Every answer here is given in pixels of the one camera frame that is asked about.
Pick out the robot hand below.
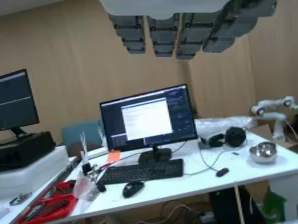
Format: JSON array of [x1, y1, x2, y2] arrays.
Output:
[[99, 0, 278, 61]]

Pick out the black computer monitor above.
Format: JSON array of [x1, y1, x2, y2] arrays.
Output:
[[0, 68, 42, 138], [99, 83, 200, 164]]

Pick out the clear plastic bag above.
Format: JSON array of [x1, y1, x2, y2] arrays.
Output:
[[195, 115, 260, 138]]

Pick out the black headphones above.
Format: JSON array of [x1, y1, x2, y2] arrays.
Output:
[[207, 126, 248, 149]]

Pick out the teal chair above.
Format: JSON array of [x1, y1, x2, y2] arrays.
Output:
[[62, 120, 107, 155]]

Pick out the small white jointed device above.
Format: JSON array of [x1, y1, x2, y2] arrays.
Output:
[[250, 95, 298, 142]]

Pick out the orange paper note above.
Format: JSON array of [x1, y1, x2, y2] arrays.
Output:
[[107, 150, 123, 164]]

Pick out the black keyboard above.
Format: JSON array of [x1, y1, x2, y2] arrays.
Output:
[[96, 158, 185, 186]]

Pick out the metal bowl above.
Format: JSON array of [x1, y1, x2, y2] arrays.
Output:
[[248, 141, 280, 165]]

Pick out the small black puck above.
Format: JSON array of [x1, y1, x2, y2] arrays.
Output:
[[215, 167, 232, 178]]

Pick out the white desk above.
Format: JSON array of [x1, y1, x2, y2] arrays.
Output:
[[58, 129, 298, 224], [0, 156, 78, 224]]

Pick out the black case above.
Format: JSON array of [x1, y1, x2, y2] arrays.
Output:
[[0, 130, 59, 173]]

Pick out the black computer mouse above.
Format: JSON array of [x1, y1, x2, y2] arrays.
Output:
[[121, 181, 147, 199]]

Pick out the clear plastic cup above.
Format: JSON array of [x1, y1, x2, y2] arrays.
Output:
[[72, 171, 101, 202]]

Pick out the large white box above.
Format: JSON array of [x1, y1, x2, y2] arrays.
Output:
[[0, 145, 72, 202]]

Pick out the red tray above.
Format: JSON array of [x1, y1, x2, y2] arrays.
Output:
[[16, 181, 80, 224]]

